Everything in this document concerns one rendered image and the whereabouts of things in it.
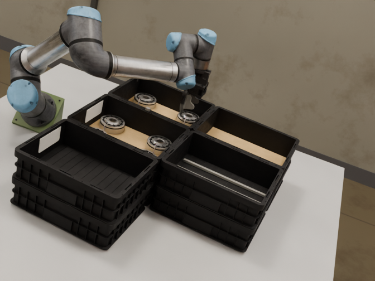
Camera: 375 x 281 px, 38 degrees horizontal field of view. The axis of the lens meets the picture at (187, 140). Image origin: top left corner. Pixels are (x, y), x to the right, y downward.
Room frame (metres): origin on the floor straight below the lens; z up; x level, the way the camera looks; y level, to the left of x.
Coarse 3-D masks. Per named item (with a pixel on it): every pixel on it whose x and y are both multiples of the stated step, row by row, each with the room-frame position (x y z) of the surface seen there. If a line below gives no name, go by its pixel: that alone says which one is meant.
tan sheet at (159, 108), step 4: (132, 100) 2.21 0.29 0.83; (156, 104) 2.24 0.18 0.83; (160, 104) 2.25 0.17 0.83; (156, 108) 2.20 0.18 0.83; (160, 108) 2.21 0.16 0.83; (164, 108) 2.22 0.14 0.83; (168, 108) 2.23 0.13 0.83; (156, 112) 2.16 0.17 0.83; (160, 112) 2.17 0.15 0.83; (164, 112) 2.18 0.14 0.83; (168, 112) 2.19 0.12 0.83; (172, 112) 2.21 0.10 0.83; (176, 112) 2.22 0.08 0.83; (168, 116) 2.16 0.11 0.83; (172, 116) 2.17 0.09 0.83; (176, 116) 2.18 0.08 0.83
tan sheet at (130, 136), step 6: (90, 126) 1.88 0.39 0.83; (96, 126) 1.89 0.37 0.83; (126, 126) 1.96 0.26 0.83; (126, 132) 1.91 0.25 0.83; (132, 132) 1.93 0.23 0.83; (138, 132) 1.94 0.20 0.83; (120, 138) 1.85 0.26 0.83; (126, 138) 1.87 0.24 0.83; (132, 138) 1.88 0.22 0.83; (138, 138) 1.89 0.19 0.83; (144, 138) 1.91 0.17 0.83; (132, 144) 1.83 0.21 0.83; (138, 144) 1.85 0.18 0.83; (144, 144) 1.86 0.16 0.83
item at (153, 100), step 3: (138, 93) 2.23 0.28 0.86; (141, 93) 2.24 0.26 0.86; (144, 93) 2.25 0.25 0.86; (135, 96) 2.19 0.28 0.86; (138, 96) 2.20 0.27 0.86; (150, 96) 2.23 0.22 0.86; (153, 96) 2.24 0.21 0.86; (138, 99) 2.18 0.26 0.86; (141, 99) 2.18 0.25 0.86; (153, 99) 2.22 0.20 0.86; (141, 102) 2.16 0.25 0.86; (144, 102) 2.16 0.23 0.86; (147, 102) 2.18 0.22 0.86; (150, 102) 2.19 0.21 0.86; (153, 102) 2.19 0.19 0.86
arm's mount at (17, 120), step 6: (54, 96) 2.03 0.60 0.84; (60, 102) 2.01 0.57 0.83; (60, 108) 2.00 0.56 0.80; (18, 114) 1.96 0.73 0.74; (60, 114) 2.01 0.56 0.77; (12, 120) 1.94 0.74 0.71; (18, 120) 1.94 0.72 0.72; (54, 120) 1.96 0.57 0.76; (24, 126) 1.93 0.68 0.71; (30, 126) 1.93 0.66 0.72; (48, 126) 1.94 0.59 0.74; (36, 132) 1.93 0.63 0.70
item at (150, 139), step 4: (152, 136) 1.89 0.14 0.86; (156, 136) 1.90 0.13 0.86; (160, 136) 1.90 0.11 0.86; (148, 140) 1.84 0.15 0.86; (152, 140) 1.85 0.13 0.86; (168, 140) 1.89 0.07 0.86; (152, 144) 1.82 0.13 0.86; (156, 144) 1.83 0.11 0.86; (168, 144) 1.86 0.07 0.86; (156, 148) 1.81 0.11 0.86; (160, 148) 1.81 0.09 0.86; (164, 148) 1.82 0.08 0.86
